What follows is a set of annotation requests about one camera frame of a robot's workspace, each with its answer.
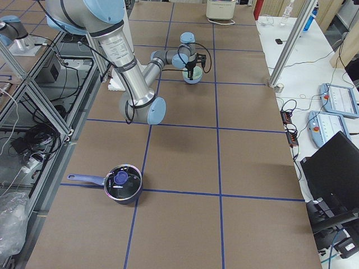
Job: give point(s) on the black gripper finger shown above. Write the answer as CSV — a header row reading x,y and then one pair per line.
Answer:
x,y
190,74

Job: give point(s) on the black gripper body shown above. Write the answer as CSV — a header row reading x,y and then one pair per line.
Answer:
x,y
191,66

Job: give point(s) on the green bowl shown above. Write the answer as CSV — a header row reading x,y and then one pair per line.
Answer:
x,y
197,71

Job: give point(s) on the blue bowl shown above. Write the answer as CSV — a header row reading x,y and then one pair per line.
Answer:
x,y
196,79

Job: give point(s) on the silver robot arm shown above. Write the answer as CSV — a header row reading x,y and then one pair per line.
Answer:
x,y
104,21

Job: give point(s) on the cream and chrome toaster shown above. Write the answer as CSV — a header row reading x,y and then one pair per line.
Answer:
x,y
220,10

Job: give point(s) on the small metal cylinder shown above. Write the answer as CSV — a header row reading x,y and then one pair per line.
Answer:
x,y
279,88

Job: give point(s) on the clear plastic bottle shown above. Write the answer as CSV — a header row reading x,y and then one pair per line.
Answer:
x,y
287,12

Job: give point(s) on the dark blue saucepan with lid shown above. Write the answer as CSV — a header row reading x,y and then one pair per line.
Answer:
x,y
123,184

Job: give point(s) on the blue water bottle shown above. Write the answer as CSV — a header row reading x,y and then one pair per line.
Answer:
x,y
311,17

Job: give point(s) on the lower blue teach pendant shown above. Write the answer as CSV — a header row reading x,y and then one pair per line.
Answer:
x,y
323,126

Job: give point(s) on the blue teach pendant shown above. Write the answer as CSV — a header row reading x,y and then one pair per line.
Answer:
x,y
323,126
339,99

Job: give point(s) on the upper blue teach pendant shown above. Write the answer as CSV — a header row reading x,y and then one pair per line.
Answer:
x,y
339,99

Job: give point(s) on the black laptop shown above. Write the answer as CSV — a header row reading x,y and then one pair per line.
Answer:
x,y
333,169

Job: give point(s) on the black monitor stand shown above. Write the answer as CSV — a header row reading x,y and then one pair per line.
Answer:
x,y
334,229

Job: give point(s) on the crumpled clear plastic bag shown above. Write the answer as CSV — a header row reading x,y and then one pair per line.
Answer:
x,y
14,220

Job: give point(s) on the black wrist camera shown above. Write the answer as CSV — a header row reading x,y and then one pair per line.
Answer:
x,y
201,59

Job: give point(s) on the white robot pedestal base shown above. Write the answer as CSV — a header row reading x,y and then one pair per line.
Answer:
x,y
115,83

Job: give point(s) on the aluminium frame post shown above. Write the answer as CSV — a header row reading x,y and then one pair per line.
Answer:
x,y
305,12

